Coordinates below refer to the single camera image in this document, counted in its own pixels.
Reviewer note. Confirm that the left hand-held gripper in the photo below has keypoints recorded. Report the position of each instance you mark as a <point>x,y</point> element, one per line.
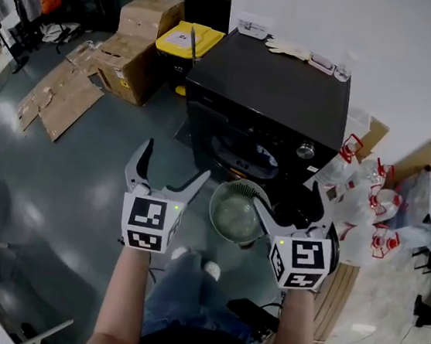
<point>147,221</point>

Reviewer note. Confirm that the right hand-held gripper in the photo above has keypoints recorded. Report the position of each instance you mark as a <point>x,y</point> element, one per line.
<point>306,260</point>

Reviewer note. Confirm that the white laundry basket with clothes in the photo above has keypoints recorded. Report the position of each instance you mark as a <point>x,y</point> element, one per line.
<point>233,216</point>

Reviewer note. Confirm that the black washing machine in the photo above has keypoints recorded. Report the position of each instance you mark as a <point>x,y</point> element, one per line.
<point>268,88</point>

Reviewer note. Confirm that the person's left forearm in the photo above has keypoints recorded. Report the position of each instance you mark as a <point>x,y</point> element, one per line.
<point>124,292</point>

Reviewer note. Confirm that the person's right forearm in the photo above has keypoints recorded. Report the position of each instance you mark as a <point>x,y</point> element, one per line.
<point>296,325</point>

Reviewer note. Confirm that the person's left white shoe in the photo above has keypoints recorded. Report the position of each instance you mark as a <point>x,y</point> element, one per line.
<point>180,252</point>

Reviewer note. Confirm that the person's white shoe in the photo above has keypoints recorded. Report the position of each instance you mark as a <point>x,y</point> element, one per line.
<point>180,252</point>
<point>212,270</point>

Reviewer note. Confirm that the person's right white shoe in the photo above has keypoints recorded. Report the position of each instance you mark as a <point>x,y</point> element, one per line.
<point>212,270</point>

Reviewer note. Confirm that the large brown cardboard box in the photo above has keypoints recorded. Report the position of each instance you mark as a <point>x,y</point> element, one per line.
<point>131,67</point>

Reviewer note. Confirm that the plain cardboard board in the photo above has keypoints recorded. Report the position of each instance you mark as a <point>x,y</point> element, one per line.
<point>376,132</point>

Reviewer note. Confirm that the person's legs in blue jeans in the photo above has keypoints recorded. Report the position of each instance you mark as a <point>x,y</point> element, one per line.
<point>184,300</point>

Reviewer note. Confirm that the flattened cardboard sheets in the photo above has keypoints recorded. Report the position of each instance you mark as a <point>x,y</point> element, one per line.
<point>64,102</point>

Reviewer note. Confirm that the clear plastic bag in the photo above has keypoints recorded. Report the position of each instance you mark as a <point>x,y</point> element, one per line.
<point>425,208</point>

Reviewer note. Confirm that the black bin with yellow lid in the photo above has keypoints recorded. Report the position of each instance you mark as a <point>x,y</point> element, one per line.
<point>180,42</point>

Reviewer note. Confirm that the grey metal pole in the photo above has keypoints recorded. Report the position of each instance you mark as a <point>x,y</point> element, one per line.
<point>194,44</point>

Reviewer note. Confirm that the clear plastic cup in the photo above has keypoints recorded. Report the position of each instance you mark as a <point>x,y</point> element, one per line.
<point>345,68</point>

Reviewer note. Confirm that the pink white soap box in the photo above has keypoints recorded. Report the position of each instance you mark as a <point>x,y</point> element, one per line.
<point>321,62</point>

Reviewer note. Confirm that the small taped cardboard box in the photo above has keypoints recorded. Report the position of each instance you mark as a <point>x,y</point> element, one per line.
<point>149,15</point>

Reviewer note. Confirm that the pale rubber gloves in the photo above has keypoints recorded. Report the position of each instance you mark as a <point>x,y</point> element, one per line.
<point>287,48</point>

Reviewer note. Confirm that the small white box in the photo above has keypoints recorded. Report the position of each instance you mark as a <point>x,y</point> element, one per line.
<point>254,25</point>

